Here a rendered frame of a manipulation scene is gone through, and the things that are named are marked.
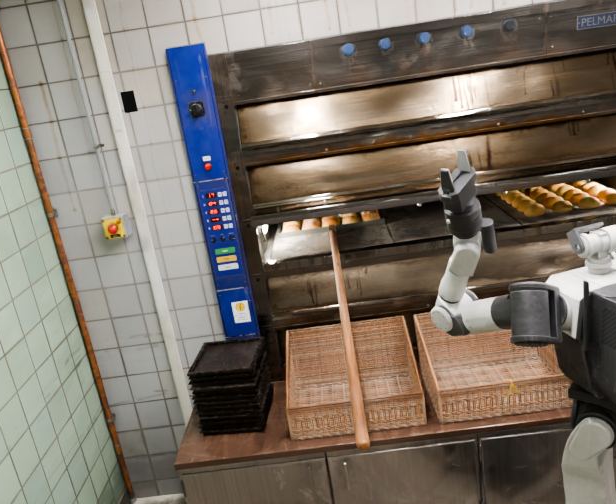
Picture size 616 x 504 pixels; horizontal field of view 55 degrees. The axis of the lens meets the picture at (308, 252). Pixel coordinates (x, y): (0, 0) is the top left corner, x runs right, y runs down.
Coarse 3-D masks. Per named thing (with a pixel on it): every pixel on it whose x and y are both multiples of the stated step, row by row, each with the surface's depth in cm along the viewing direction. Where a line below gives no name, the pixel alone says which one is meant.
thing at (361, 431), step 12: (336, 240) 278; (336, 252) 258; (336, 264) 243; (336, 276) 231; (348, 312) 199; (348, 324) 188; (348, 336) 180; (348, 348) 173; (348, 360) 166; (348, 372) 161; (360, 396) 148; (360, 408) 143; (360, 420) 138; (360, 432) 134; (360, 444) 131
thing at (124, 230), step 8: (104, 216) 256; (112, 216) 254; (120, 216) 253; (104, 224) 253; (112, 224) 253; (120, 224) 253; (128, 224) 258; (104, 232) 255; (120, 232) 254; (128, 232) 257
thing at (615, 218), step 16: (528, 224) 265; (544, 224) 262; (560, 224) 260; (576, 224) 260; (608, 224) 260; (416, 240) 267; (432, 240) 264; (448, 240) 262; (496, 240) 262; (304, 256) 269; (320, 256) 265; (352, 256) 265; (368, 256) 265
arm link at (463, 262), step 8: (456, 248) 150; (464, 248) 148; (472, 248) 148; (456, 256) 151; (464, 256) 150; (472, 256) 149; (448, 264) 159; (456, 264) 153; (464, 264) 152; (472, 264) 151; (456, 272) 155; (464, 272) 154; (472, 272) 153
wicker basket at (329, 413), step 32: (384, 320) 271; (288, 352) 262; (320, 352) 273; (384, 352) 271; (288, 384) 244; (320, 384) 273; (384, 384) 266; (416, 384) 244; (288, 416) 233; (320, 416) 234; (352, 416) 246; (384, 416) 234; (416, 416) 233
